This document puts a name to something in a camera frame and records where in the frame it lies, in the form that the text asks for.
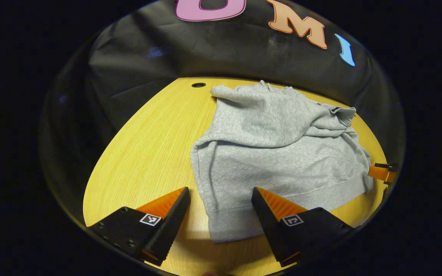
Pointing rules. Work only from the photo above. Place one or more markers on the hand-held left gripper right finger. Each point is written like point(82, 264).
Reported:
point(269, 226)

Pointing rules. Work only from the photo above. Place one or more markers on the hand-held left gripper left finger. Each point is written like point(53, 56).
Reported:
point(173, 226)

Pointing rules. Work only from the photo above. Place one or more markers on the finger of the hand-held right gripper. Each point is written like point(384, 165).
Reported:
point(382, 173)

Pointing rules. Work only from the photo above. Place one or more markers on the grey zip-neck sweatshirt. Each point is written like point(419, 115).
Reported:
point(274, 153)

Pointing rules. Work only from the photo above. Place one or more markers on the black backdrop cloth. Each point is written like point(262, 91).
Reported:
point(213, 50)

